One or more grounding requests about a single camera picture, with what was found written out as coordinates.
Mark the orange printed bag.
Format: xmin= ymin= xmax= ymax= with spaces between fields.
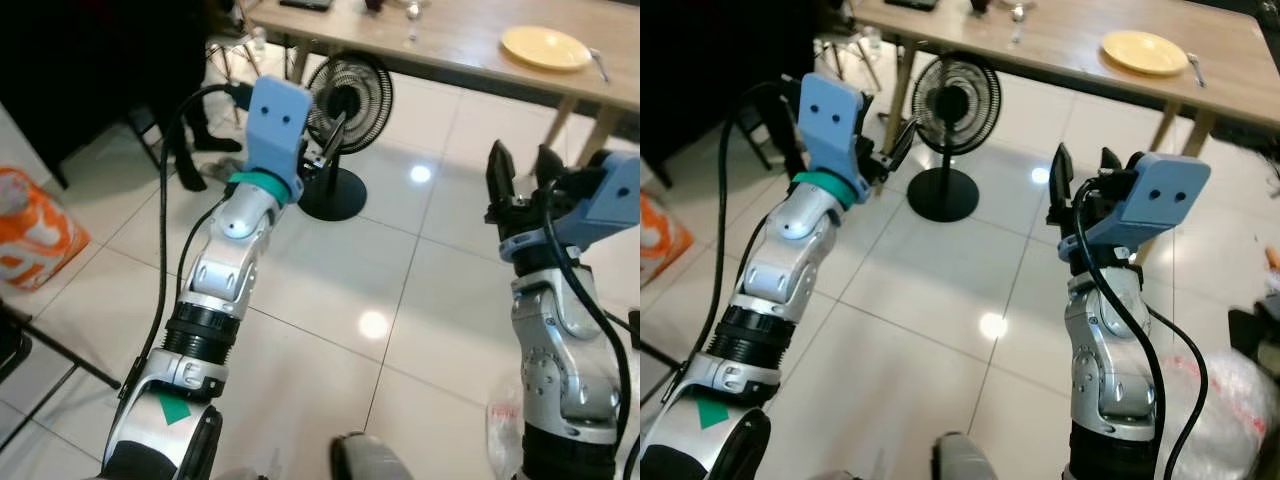
xmin=640 ymin=190 xmax=697 ymax=287
xmin=0 ymin=165 xmax=91 ymax=292

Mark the black metal frame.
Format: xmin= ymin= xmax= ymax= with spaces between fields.
xmin=0 ymin=298 xmax=123 ymax=443

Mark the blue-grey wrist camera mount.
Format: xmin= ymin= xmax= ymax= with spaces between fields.
xmin=799 ymin=72 xmax=872 ymax=193
xmin=1085 ymin=152 xmax=1212 ymax=250
xmin=573 ymin=150 xmax=641 ymax=248
xmin=245 ymin=75 xmax=314 ymax=187

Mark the grey robot right leg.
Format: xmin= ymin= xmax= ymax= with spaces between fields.
xmin=934 ymin=432 xmax=1003 ymax=480
xmin=330 ymin=432 xmax=413 ymax=480

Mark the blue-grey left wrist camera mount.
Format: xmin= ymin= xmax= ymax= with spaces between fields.
xmin=245 ymin=75 xmax=314 ymax=187
xmin=799 ymin=72 xmax=872 ymax=193

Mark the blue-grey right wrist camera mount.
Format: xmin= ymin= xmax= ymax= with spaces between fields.
xmin=573 ymin=150 xmax=641 ymax=248
xmin=1085 ymin=152 xmax=1212 ymax=250

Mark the clear plastic bag red print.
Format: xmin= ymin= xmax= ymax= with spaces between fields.
xmin=485 ymin=375 xmax=641 ymax=480
xmin=1150 ymin=350 xmax=1280 ymax=480

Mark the light wooden table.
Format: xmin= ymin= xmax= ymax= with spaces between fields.
xmin=855 ymin=0 xmax=1280 ymax=167
xmin=245 ymin=0 xmax=641 ymax=167

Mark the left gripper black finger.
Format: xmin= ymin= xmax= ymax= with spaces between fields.
xmin=891 ymin=118 xmax=922 ymax=168
xmin=321 ymin=110 xmax=350 ymax=162

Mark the chair with metal legs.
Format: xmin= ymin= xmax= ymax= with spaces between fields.
xmin=208 ymin=28 xmax=267 ymax=83
xmin=818 ymin=28 xmax=883 ymax=83

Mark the yellow plate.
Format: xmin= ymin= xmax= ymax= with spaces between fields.
xmin=500 ymin=25 xmax=594 ymax=73
xmin=1101 ymin=30 xmax=1191 ymax=78

